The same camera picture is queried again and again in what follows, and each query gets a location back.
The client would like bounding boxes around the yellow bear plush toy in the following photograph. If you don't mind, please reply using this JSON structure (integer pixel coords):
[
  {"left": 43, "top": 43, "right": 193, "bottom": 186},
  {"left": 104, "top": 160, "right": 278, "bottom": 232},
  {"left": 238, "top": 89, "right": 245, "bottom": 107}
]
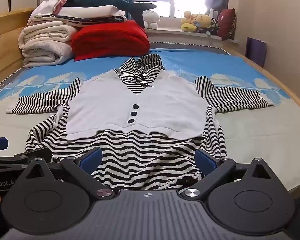
[{"left": 194, "top": 13, "right": 213, "bottom": 29}]

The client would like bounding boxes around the blue shark plush toy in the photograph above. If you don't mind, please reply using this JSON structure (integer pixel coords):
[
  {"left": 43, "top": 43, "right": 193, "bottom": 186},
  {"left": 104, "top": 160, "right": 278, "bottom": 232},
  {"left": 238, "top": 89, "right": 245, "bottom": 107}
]
[{"left": 62, "top": 0, "right": 157, "bottom": 28}]

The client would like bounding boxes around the white folded cloth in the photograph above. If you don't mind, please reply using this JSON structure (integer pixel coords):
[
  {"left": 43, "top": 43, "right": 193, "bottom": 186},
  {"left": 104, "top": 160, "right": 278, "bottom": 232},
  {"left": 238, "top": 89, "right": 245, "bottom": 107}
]
[{"left": 34, "top": 0, "right": 63, "bottom": 16}]

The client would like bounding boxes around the purple board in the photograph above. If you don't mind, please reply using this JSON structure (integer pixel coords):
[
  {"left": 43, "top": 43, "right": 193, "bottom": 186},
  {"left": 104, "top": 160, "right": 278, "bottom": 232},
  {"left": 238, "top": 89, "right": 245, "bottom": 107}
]
[{"left": 245, "top": 37, "right": 268, "bottom": 68}]

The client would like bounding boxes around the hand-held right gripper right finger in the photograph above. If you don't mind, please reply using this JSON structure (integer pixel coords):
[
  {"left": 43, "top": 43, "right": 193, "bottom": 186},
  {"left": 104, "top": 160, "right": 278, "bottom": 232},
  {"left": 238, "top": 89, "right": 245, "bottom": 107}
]
[{"left": 179, "top": 150, "right": 277, "bottom": 200}]

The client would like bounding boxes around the dark red cushion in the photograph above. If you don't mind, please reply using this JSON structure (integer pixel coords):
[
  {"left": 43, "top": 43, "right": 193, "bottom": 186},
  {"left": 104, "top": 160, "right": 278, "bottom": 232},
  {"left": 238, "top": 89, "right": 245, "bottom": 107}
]
[{"left": 217, "top": 8, "right": 237, "bottom": 41}]

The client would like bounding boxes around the pink folded cloth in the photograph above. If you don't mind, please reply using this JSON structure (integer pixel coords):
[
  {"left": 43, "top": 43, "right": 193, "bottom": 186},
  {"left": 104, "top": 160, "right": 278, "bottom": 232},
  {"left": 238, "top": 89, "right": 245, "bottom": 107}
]
[{"left": 52, "top": 0, "right": 67, "bottom": 14}]

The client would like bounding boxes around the dark navy folded blanket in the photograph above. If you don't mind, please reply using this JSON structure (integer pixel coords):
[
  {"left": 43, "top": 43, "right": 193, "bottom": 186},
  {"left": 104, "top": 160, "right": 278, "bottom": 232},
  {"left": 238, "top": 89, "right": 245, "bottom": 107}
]
[{"left": 27, "top": 14, "right": 128, "bottom": 28}]

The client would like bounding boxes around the cream folded quilt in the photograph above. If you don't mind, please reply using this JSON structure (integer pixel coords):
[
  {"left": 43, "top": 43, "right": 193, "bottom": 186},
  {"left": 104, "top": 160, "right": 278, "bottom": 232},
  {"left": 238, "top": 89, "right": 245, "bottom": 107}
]
[{"left": 17, "top": 24, "right": 77, "bottom": 68}]

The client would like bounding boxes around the red folded blanket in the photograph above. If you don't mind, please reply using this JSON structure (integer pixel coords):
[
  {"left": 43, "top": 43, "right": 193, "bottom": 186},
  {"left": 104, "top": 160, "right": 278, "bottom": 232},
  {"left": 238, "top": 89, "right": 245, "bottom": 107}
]
[{"left": 71, "top": 20, "right": 150, "bottom": 62}]

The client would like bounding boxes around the striped hooded top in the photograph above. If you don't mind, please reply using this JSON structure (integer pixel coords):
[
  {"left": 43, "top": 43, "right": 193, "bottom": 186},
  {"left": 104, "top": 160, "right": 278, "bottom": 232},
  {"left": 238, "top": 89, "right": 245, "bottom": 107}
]
[{"left": 6, "top": 54, "right": 276, "bottom": 192}]

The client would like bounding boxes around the blue and cream bed mat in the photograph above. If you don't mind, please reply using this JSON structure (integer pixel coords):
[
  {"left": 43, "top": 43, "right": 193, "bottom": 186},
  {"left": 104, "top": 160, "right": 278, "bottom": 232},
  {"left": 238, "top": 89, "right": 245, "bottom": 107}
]
[{"left": 0, "top": 47, "right": 300, "bottom": 196}]

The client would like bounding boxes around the white plush toy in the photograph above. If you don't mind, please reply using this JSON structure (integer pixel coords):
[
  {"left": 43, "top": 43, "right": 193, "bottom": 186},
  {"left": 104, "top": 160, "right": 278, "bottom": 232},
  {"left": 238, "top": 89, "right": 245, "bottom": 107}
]
[{"left": 142, "top": 9, "right": 161, "bottom": 30}]

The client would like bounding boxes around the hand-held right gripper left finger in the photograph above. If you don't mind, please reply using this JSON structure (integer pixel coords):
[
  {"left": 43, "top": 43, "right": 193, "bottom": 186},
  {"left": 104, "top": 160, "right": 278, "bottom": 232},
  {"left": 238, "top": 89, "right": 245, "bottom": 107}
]
[{"left": 22, "top": 147, "right": 115, "bottom": 200}]

